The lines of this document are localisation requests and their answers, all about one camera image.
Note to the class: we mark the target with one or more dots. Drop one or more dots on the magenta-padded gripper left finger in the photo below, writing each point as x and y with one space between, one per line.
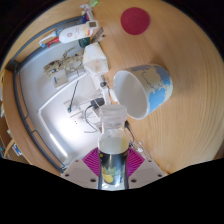
80 171

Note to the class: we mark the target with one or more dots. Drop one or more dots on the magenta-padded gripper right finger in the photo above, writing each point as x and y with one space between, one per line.
143 171

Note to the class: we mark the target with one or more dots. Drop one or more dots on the white mug with blue print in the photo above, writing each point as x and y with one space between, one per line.
156 90

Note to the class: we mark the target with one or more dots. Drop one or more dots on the white crumpled paper bag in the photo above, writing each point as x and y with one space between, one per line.
95 58

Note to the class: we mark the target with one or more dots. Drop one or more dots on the clear bottle with pineapple label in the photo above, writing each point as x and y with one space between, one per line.
113 166

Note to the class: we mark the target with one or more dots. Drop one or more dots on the white desk lamp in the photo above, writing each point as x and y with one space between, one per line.
100 85

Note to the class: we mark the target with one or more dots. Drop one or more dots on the white pump bottle red top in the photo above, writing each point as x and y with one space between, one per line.
75 34

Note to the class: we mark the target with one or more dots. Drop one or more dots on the grey metal desk frame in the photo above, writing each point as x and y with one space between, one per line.
18 100

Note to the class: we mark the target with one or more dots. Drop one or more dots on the flat round red coaster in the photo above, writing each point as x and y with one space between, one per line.
135 20

